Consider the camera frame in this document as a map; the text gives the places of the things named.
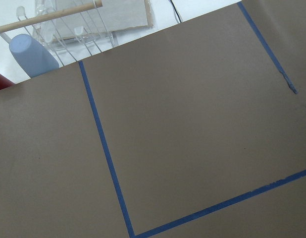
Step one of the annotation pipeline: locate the clear acrylic rack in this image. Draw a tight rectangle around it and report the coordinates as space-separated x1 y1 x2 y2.
0 0 116 66

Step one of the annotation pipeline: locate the black cable on white table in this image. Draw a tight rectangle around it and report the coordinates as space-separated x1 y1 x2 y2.
169 0 183 23

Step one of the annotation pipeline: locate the light blue plastic cup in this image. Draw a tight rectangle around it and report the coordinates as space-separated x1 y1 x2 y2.
9 34 59 78

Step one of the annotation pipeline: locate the wooden dowel rod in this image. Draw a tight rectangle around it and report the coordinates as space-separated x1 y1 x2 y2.
0 0 102 34

